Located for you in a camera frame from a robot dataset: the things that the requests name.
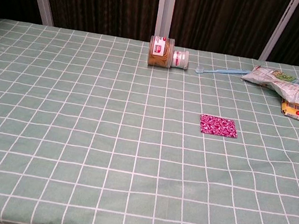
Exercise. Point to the small white jar pink label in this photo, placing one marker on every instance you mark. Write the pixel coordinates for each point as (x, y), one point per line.
(180, 59)

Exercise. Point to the crumpled white green snack bag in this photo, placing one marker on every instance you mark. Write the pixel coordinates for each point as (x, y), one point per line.
(282, 83)

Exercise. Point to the clear jar of rubber bands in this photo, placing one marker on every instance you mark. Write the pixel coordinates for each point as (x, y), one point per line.
(159, 58)

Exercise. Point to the yellow snack packet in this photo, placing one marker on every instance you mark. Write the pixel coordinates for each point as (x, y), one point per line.
(297, 113)

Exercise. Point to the light blue spoon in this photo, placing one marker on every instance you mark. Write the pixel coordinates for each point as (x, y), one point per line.
(223, 71)

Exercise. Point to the green checked tablecloth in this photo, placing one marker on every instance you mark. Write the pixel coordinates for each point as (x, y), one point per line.
(76, 134)

